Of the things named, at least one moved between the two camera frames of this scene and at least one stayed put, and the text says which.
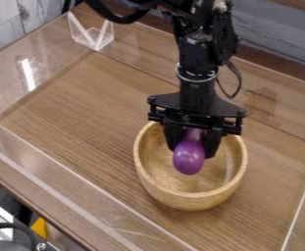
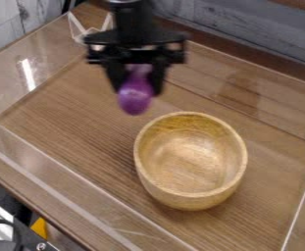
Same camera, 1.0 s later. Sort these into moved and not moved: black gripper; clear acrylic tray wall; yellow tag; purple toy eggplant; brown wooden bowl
Moved: black gripper; purple toy eggplant
Not moved: yellow tag; clear acrylic tray wall; brown wooden bowl
